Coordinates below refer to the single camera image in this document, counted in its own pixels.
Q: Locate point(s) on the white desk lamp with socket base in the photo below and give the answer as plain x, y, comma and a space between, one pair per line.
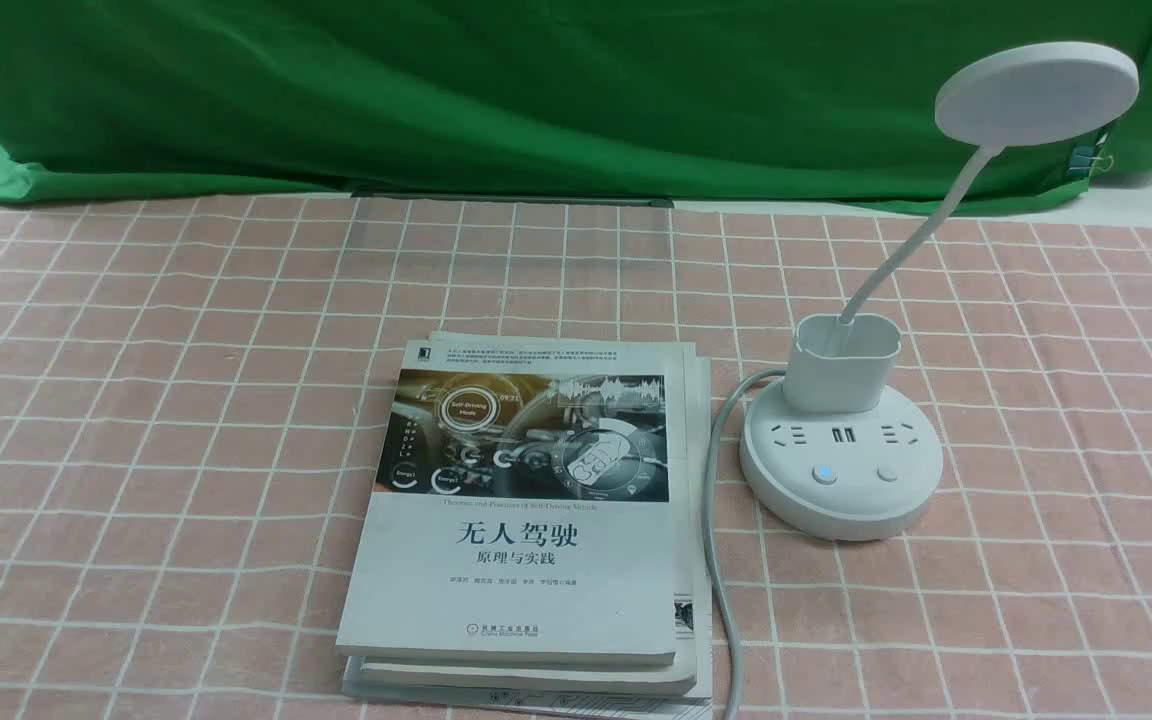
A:
829, 446

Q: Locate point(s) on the top grey self-driving book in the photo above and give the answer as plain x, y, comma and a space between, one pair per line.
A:
526, 560

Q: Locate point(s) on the bottom white book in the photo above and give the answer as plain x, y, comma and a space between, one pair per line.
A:
704, 620

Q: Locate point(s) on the pink checked tablecloth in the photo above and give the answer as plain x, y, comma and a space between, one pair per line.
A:
192, 392

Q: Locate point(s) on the blue binder clip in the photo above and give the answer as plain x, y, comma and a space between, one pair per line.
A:
1089, 159

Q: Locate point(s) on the green backdrop cloth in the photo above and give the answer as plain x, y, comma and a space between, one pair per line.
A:
684, 100

